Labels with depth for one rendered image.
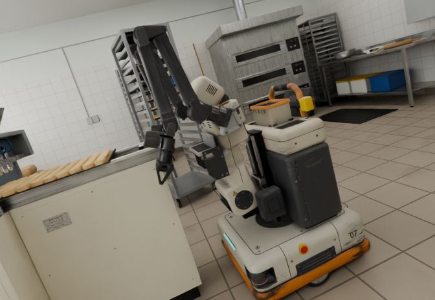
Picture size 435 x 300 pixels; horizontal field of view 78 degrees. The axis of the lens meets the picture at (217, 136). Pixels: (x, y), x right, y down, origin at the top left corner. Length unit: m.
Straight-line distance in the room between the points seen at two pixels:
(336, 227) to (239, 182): 0.53
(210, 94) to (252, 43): 3.85
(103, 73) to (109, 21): 0.98
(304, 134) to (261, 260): 0.62
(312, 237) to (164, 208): 0.75
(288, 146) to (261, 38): 4.04
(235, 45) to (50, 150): 3.95
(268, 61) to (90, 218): 4.32
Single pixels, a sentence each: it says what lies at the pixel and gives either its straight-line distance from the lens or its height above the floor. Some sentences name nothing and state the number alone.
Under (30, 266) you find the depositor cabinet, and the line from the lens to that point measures 1.60.
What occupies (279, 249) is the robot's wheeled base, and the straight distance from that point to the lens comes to 1.43.
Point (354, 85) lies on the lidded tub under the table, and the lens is 5.64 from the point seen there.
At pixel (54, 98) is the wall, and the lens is 5.88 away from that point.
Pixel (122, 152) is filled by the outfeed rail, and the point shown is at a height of 0.88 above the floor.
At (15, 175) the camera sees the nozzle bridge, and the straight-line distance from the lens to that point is 2.03.
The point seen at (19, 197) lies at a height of 0.88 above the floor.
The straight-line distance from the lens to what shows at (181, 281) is 1.66.
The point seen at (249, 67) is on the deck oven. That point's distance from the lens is 5.03.
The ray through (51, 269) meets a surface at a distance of 1.61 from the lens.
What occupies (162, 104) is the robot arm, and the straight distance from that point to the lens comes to 1.14.
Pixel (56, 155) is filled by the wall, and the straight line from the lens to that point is 5.96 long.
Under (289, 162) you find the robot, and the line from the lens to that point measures 1.32.
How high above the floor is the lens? 1.10
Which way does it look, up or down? 10 degrees down
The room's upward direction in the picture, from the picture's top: 17 degrees counter-clockwise
